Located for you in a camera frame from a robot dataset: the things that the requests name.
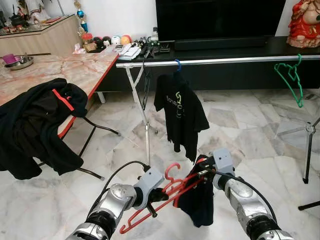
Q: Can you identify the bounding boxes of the orange toy ball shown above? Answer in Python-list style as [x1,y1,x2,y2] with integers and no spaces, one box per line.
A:
[120,34,133,46]

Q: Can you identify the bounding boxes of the metal bowl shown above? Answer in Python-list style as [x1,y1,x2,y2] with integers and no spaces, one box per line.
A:
[2,56,35,71]

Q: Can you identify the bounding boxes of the purple cup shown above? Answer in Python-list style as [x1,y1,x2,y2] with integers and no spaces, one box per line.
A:
[2,53,19,65]

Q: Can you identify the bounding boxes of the black metal table legs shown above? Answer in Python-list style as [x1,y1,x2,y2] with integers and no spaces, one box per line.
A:
[37,115,121,181]

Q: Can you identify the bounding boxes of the red laughing Buddha statue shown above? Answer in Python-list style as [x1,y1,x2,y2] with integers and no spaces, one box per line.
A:
[286,0,320,49]

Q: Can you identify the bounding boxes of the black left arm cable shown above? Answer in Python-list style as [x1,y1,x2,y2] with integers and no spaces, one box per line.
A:
[87,160,152,221]

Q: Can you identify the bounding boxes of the metal rack end frame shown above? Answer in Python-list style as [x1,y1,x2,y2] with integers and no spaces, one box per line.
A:
[124,64,154,167]
[276,116,320,212]

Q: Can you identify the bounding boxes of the gold and blue trophy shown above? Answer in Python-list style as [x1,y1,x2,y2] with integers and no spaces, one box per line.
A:
[73,0,90,34]

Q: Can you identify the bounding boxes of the metal clothes rail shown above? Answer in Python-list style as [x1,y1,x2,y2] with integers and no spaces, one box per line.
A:
[115,53,320,69]

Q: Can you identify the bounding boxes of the wooden cabinet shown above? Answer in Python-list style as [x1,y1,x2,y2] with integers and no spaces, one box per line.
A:
[0,14,84,57]

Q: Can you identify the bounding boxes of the jar with red lid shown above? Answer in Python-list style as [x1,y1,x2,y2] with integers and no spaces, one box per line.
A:
[81,32,97,53]

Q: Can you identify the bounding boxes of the navy garment with red trim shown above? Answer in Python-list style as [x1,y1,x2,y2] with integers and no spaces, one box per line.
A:
[177,154,217,229]

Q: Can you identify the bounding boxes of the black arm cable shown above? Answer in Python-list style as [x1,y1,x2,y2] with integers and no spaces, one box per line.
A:
[215,170,278,221]
[87,160,152,221]

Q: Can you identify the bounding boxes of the black wire hanger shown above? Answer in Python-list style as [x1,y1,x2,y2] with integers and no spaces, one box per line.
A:
[139,59,154,113]

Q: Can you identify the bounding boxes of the pink tissue packet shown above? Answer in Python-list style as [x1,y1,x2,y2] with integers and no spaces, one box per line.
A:
[73,43,86,55]

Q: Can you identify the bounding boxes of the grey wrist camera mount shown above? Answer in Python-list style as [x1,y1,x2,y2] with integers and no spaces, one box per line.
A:
[132,167,166,211]
[212,147,236,176]

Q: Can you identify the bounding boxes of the red plastic hanger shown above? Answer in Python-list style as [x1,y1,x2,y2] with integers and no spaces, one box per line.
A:
[118,162,209,235]

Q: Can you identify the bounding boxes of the stack of white magazines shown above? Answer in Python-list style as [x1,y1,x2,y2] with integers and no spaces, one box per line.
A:
[115,43,142,61]

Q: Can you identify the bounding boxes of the black television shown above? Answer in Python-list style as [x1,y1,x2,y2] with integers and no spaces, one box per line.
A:
[155,0,288,42]

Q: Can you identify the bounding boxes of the white figurine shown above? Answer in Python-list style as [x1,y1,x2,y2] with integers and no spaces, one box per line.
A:
[25,0,49,25]

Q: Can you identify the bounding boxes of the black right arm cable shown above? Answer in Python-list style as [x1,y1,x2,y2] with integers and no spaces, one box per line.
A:
[215,170,278,221]

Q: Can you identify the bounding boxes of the black teapot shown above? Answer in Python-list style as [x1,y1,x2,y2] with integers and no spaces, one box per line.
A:
[9,12,29,29]

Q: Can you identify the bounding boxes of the marble table with red edge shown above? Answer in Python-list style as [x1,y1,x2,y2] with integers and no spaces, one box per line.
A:
[0,48,120,139]

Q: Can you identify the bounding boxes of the black TV console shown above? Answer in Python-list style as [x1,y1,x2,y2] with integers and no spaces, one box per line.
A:
[94,36,320,94]

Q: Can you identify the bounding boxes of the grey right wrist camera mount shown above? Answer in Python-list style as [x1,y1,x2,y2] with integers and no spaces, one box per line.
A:
[212,147,236,176]

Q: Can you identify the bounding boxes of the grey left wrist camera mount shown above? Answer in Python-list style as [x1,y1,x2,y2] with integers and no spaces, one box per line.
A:
[132,167,166,211]

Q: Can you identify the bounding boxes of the black mouse plush toy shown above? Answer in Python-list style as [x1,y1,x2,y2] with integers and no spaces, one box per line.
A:
[95,36,112,47]

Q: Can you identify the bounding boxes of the green plastic hanger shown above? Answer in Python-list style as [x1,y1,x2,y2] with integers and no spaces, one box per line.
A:
[273,53,305,109]

